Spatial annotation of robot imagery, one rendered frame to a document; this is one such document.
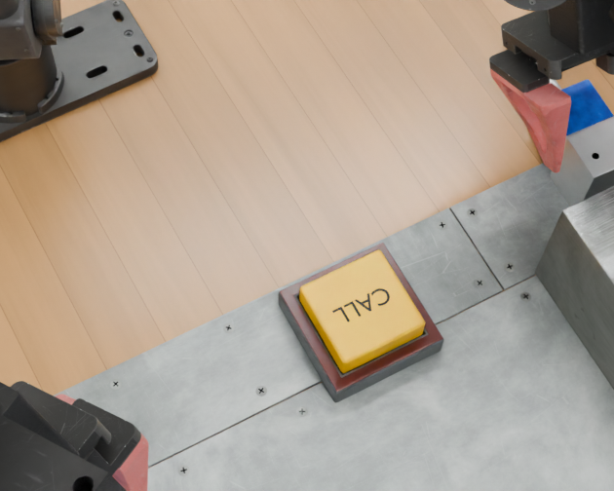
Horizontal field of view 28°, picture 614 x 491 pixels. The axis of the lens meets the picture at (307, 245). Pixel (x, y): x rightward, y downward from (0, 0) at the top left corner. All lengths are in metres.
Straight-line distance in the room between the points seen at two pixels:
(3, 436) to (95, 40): 0.46
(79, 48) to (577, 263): 0.39
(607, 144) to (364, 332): 0.21
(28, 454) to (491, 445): 0.37
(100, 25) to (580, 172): 0.36
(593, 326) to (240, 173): 0.26
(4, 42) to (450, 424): 0.37
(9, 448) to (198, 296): 0.34
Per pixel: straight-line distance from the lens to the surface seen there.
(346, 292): 0.78
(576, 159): 0.84
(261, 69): 0.91
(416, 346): 0.79
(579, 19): 0.75
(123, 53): 0.91
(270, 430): 0.78
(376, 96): 0.90
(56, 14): 0.80
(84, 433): 0.56
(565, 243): 0.78
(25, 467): 0.50
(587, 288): 0.78
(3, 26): 0.76
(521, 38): 0.79
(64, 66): 0.91
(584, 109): 0.87
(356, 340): 0.77
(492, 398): 0.80
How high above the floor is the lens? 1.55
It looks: 64 degrees down
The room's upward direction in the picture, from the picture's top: 3 degrees clockwise
